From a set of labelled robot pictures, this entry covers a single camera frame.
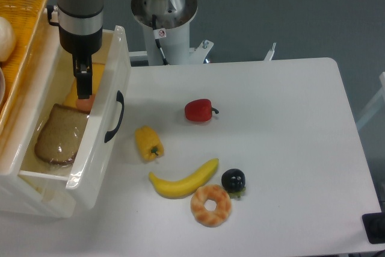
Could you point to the white round bun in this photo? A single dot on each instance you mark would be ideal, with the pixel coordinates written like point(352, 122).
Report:
point(8, 39)

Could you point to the yellow bell pepper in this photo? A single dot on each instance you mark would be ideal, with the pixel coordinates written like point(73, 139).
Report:
point(148, 143)

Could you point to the yellow banana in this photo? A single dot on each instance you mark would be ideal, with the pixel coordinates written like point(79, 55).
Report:
point(186, 186)

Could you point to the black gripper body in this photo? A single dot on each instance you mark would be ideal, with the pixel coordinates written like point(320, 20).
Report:
point(81, 47)

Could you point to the white drawer cabinet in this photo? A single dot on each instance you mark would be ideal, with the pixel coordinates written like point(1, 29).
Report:
point(27, 192)

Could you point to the white frame at right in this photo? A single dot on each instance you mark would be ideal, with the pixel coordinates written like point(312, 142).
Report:
point(373, 106)

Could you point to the yellow cake slice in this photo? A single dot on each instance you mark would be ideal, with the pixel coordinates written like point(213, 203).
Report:
point(97, 76)

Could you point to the yellow wicker basket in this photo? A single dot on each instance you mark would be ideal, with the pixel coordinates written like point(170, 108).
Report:
point(24, 16)

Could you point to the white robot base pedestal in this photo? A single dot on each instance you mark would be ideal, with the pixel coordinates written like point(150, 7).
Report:
point(166, 30)

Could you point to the black device at edge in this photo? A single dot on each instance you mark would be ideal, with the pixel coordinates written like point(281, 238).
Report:
point(374, 227)

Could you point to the red bell pepper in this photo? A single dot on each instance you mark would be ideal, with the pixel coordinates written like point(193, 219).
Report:
point(199, 110)

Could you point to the white open upper drawer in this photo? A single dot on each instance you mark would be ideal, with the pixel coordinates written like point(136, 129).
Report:
point(82, 180)

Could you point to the brown bread slice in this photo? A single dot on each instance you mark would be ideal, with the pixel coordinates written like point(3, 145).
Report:
point(59, 140)

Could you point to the dark purple blackberry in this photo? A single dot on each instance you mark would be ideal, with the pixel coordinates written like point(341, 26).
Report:
point(233, 181)

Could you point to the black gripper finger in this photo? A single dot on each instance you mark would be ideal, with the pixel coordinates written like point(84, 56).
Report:
point(77, 65)
point(84, 80)

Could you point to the black drawer handle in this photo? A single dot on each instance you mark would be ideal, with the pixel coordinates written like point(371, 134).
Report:
point(117, 117)

